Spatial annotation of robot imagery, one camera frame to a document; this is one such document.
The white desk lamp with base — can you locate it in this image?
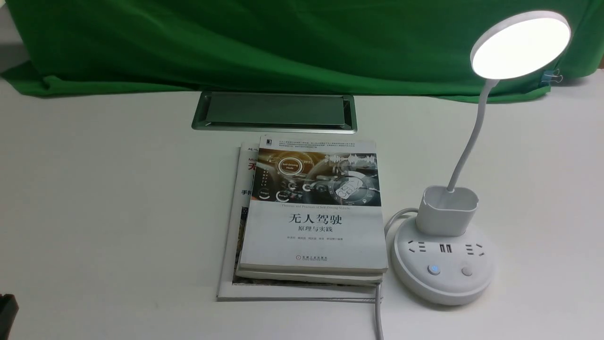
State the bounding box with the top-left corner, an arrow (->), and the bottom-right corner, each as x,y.
386,9 -> 572,306

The top self-driving textbook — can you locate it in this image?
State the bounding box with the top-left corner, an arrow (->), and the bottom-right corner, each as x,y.
239,135 -> 388,275

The middle book in stack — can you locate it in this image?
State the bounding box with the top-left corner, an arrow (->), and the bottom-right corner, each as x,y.
235,265 -> 383,286

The bottom white book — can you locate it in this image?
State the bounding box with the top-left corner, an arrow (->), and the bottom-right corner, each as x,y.
217,142 -> 376,304

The green backdrop cloth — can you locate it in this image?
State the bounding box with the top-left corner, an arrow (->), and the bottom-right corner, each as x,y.
1,0 -> 603,102

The blue binder clip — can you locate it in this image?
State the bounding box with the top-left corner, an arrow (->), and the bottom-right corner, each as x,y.
540,69 -> 563,86

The black object at table edge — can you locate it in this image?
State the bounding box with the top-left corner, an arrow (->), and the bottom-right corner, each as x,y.
0,294 -> 19,340

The silver desk cable hatch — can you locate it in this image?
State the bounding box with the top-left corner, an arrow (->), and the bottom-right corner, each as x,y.
191,91 -> 358,134

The white lamp power cable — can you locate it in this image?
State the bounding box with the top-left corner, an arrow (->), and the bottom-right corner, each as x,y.
375,207 -> 419,340

